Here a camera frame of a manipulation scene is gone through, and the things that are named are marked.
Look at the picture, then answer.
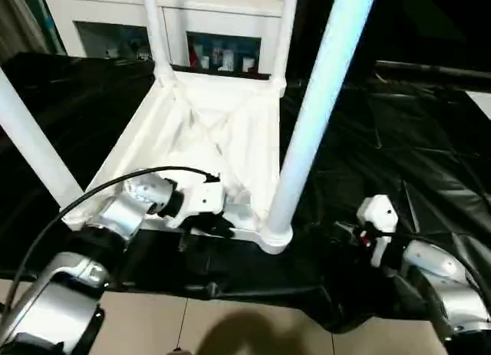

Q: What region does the white cabinet with glass doors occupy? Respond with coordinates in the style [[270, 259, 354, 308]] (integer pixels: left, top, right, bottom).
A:
[[41, 0, 287, 76]]

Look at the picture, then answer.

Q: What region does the white flat item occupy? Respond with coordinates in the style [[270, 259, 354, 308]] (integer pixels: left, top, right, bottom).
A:
[[466, 88, 491, 120]]

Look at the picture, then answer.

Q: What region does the white plastic table leg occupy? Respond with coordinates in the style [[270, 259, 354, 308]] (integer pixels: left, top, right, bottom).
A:
[[0, 67, 84, 210], [141, 0, 177, 87], [270, 0, 299, 91], [266, 0, 381, 241]]

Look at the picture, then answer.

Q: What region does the right arm thick black cable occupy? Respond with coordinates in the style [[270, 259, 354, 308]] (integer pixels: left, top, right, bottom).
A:
[[374, 230, 491, 294]]

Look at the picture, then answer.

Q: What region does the black shiny mat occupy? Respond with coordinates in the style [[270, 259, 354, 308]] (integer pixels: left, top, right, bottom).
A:
[[0, 51, 491, 333]]

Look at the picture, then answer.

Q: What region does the arm thick black cable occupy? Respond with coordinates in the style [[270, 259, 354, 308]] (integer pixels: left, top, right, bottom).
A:
[[0, 166, 222, 325], [374, 230, 491, 294]]

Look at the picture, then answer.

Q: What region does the left arm thick black cable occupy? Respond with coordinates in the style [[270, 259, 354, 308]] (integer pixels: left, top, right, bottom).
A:
[[0, 166, 222, 325]]

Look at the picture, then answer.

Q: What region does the long dark tube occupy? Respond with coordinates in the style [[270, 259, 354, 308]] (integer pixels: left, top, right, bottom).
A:
[[374, 61, 491, 80]]

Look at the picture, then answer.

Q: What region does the grey curtain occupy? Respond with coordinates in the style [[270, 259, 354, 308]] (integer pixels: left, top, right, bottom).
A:
[[0, 0, 51, 61]]

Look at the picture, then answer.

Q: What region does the white plastic table top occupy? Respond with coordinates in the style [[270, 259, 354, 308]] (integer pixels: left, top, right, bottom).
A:
[[61, 71, 295, 256]]

